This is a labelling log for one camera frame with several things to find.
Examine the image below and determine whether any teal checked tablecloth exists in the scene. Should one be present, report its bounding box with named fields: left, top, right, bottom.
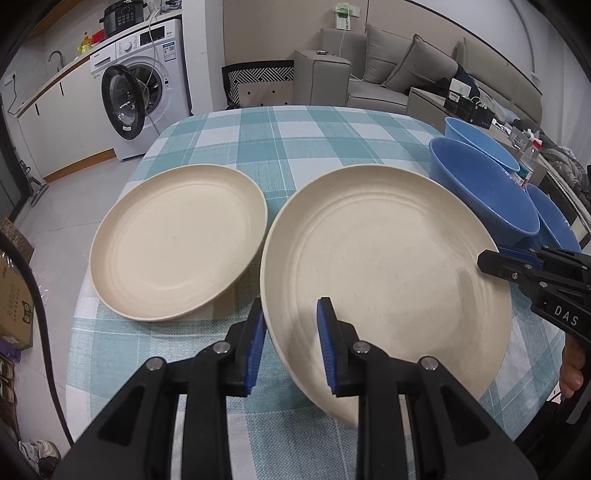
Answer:
left=65, top=106, right=568, bottom=480

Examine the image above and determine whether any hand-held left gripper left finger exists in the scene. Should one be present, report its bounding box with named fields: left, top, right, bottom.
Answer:
left=51, top=298, right=267, bottom=480

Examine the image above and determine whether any grey cushion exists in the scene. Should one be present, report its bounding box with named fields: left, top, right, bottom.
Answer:
left=362, top=23, right=416, bottom=86
left=383, top=34, right=460, bottom=95

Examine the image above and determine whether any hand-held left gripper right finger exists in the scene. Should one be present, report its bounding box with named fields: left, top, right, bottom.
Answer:
left=316, top=298, right=541, bottom=480

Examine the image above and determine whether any blue bowl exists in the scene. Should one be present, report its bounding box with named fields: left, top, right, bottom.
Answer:
left=428, top=137, right=541, bottom=247
left=444, top=117, right=522, bottom=174
left=525, top=184, right=583, bottom=252

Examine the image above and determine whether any clear water bottle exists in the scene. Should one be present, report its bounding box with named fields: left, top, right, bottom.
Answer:
left=515, top=138, right=543, bottom=188

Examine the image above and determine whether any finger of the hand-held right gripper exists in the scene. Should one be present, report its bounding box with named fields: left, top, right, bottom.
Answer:
left=498, top=247, right=583, bottom=271
left=477, top=249, right=541, bottom=283

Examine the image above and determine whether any grey cabinet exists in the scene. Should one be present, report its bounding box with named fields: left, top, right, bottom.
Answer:
left=405, top=86, right=513, bottom=134

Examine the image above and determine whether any wall socket with charger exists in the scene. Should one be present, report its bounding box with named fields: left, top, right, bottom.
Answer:
left=333, top=2, right=363, bottom=31

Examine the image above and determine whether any white box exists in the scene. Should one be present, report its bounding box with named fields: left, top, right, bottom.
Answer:
left=450, top=78, right=481, bottom=99

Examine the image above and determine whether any black box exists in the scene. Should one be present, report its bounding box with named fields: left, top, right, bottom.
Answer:
left=443, top=95, right=497, bottom=127

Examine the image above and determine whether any white washing machine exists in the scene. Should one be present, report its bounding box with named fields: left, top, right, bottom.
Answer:
left=89, top=18, right=192, bottom=162

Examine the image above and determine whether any cardboard box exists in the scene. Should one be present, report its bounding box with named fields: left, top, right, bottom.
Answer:
left=0, top=251, right=35, bottom=352

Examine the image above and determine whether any white kitchen counter cabinet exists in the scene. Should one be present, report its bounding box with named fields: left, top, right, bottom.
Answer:
left=16, top=46, right=116, bottom=181

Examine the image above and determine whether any white shoe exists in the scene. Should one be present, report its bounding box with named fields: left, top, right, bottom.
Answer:
left=18, top=438, right=61, bottom=472

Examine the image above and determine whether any cream plate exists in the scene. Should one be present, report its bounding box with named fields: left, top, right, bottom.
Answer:
left=260, top=165, right=513, bottom=428
left=89, top=165, right=269, bottom=321

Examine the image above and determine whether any grey blanket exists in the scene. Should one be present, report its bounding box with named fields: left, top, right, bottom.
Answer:
left=512, top=117, right=591, bottom=210

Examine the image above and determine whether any person's right hand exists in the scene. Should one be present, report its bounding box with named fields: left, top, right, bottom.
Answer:
left=558, top=340, right=588, bottom=398

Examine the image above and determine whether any black pressure cooker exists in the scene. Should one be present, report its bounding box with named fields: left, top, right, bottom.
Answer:
left=99, top=0, right=147, bottom=38

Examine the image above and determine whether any grey sofa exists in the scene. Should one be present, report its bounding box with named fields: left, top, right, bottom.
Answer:
left=294, top=25, right=546, bottom=130

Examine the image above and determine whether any chair with patterned cushion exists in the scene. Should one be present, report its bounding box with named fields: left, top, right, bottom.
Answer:
left=222, top=60, right=296, bottom=110

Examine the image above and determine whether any black cable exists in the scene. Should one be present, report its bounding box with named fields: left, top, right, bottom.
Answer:
left=0, top=231, right=75, bottom=446

